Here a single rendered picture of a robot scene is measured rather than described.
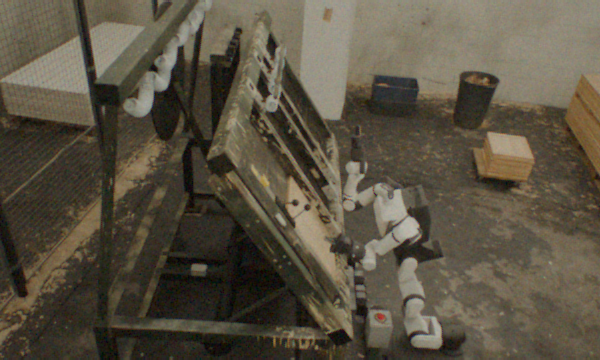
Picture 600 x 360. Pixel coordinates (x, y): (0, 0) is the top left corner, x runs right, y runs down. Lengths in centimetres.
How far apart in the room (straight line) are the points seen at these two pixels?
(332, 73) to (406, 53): 170
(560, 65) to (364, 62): 277
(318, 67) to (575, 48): 369
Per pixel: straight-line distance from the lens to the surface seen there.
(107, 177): 235
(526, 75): 824
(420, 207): 287
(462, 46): 793
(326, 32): 640
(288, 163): 299
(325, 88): 664
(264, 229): 234
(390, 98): 702
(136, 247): 345
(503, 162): 589
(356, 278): 327
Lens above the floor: 301
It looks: 33 degrees down
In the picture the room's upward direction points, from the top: 5 degrees clockwise
